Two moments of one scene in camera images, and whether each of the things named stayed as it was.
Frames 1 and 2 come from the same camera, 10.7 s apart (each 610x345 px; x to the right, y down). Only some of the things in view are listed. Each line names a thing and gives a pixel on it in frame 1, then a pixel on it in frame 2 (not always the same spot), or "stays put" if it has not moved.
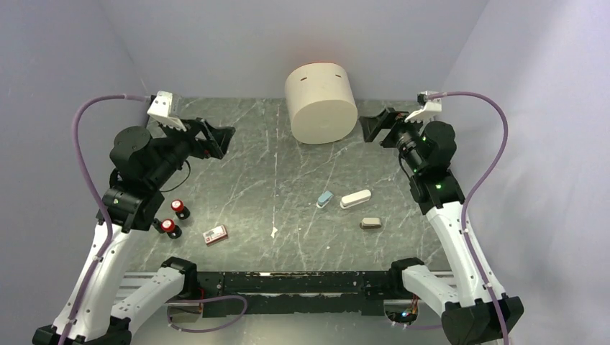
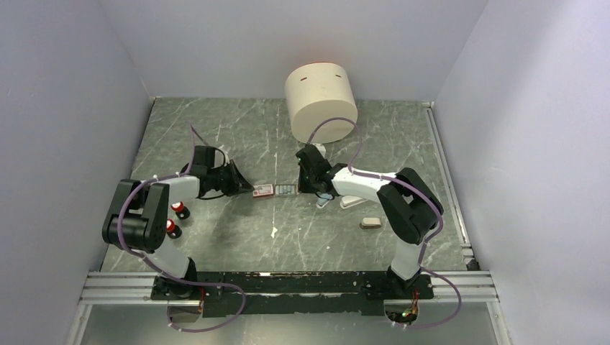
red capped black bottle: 182,212 stays put
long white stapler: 354,198 stays put
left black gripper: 221,135 to 237,180
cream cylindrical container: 321,102 stays put
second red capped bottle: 173,231 stays put
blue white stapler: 324,199 stays put
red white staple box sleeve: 216,235 to 262,190
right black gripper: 370,124 to 302,186
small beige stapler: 370,223 stays put
